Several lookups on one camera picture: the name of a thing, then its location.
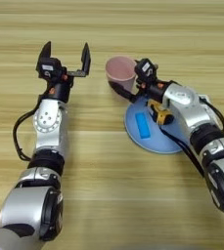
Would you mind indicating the light blue round plate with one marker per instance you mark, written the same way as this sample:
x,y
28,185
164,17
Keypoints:
x,y
159,140

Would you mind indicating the small blue rectangular block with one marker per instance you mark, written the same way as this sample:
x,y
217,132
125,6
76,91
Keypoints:
x,y
143,125

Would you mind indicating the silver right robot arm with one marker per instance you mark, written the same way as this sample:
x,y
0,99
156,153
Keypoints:
x,y
188,110

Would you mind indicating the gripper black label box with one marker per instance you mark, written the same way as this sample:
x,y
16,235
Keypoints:
x,y
146,68
48,68

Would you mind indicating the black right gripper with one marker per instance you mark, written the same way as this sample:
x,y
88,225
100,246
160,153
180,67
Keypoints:
x,y
156,90

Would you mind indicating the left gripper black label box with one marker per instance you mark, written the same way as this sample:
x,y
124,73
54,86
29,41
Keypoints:
x,y
48,68

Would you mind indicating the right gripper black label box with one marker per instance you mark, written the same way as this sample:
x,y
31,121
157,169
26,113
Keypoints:
x,y
146,68

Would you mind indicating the yellow black tape measure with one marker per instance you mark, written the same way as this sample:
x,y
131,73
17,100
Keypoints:
x,y
160,115

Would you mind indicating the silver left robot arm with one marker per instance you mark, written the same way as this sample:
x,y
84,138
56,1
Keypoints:
x,y
48,130

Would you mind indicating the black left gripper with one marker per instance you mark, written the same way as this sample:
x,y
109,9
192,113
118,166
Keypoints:
x,y
60,89

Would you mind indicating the pink plastic cup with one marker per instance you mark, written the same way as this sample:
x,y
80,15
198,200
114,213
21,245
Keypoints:
x,y
120,71

